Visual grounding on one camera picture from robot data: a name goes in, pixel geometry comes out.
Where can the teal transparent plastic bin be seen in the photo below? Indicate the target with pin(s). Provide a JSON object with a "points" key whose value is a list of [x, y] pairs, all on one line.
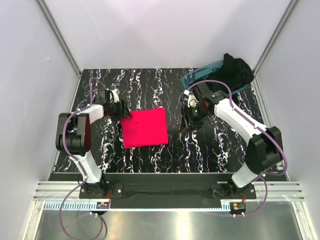
{"points": [[201, 74]]}

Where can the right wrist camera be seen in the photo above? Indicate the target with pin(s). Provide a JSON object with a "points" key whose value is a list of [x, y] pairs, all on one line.
{"points": [[197, 94]]}

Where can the right aluminium frame post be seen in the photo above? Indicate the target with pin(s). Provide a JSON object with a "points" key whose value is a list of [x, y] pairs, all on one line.
{"points": [[276, 33]]}

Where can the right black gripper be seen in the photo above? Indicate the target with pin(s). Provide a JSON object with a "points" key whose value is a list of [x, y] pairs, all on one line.
{"points": [[185, 111]]}

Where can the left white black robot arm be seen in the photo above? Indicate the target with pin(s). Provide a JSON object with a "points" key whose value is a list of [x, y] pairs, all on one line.
{"points": [[74, 138]]}

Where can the pink red t shirt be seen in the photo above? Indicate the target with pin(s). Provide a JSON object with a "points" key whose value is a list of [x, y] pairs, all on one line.
{"points": [[145, 128]]}

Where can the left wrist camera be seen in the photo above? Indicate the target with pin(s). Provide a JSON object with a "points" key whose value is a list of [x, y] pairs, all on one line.
{"points": [[107, 97]]}

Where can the black t shirt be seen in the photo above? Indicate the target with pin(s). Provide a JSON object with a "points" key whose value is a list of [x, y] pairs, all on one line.
{"points": [[234, 72]]}

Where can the white slotted cable duct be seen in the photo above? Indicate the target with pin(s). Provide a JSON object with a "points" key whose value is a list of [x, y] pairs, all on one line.
{"points": [[212, 206]]}

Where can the aluminium front rail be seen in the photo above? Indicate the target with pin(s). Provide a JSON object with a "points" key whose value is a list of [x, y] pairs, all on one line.
{"points": [[277, 190]]}

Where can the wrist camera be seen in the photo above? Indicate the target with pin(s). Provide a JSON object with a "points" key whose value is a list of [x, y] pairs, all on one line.
{"points": [[197, 94], [107, 97]]}

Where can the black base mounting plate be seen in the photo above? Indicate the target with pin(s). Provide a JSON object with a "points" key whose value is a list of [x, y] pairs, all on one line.
{"points": [[169, 187]]}

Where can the left aluminium frame post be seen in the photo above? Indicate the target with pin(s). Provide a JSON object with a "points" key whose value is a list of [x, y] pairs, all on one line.
{"points": [[58, 35]]}

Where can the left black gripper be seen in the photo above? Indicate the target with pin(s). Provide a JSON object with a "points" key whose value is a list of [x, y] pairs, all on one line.
{"points": [[123, 113]]}

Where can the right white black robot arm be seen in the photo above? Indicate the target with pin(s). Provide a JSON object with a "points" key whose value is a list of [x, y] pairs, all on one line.
{"points": [[264, 144]]}

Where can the aluminium frame post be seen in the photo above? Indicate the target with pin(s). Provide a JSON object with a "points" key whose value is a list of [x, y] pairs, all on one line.
{"points": [[58, 35], [276, 33]]}

